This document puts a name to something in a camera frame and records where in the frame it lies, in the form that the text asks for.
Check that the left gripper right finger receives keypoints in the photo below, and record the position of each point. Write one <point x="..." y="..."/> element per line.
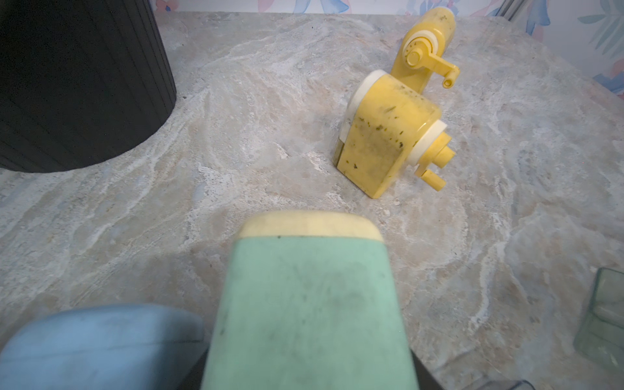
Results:
<point x="425" y="379"/>

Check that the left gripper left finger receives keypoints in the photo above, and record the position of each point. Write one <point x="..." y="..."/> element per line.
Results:
<point x="192" y="375"/>

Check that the blue pencil sharpener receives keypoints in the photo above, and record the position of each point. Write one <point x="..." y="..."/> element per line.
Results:
<point x="129" y="346"/>

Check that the green pencil sharpener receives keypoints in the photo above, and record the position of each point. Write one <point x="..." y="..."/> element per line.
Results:
<point x="309" y="302"/>

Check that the green transparent shavings tray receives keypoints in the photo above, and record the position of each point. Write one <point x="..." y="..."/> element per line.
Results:
<point x="600" y="337"/>

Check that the yellow pencil sharpener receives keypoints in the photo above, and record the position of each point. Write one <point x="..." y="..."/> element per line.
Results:
<point x="388" y="126"/>
<point x="421" y="52"/>

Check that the black trash bin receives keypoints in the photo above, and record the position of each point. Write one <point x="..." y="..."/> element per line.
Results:
<point x="82" y="82"/>

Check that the right corner aluminium post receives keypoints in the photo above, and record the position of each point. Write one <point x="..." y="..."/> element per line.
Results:
<point x="511" y="9"/>

